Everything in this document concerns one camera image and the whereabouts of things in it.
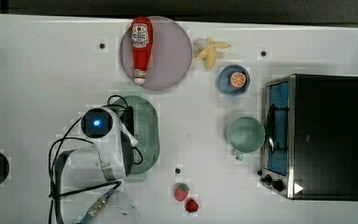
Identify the green mug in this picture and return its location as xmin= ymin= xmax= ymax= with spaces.
xmin=226 ymin=117 xmax=266 ymax=161

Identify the dark red strawberry toy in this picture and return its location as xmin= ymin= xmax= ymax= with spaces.
xmin=185 ymin=199 xmax=200 ymax=213

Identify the orange slice toy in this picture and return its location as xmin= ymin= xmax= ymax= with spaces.
xmin=229 ymin=72 xmax=247 ymax=89

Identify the red ketchup bottle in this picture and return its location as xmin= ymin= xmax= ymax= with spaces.
xmin=131 ymin=16 xmax=154 ymax=86

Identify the grey round plate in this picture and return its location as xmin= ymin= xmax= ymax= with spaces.
xmin=119 ymin=16 xmax=192 ymax=91

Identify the black toaster oven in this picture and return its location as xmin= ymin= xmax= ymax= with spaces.
xmin=258 ymin=74 xmax=358 ymax=202

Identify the green oval strainer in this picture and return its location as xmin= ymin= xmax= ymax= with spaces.
xmin=107 ymin=95 xmax=160 ymax=183

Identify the blue bowl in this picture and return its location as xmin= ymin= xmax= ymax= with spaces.
xmin=217 ymin=64 xmax=250 ymax=96

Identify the light red strawberry toy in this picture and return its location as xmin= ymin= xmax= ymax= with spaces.
xmin=173 ymin=183 xmax=189 ymax=202

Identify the yellow plush banana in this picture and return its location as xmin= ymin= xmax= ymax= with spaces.
xmin=194 ymin=36 xmax=230 ymax=69

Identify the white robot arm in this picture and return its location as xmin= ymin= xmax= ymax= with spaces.
xmin=48 ymin=105 xmax=138 ymax=224

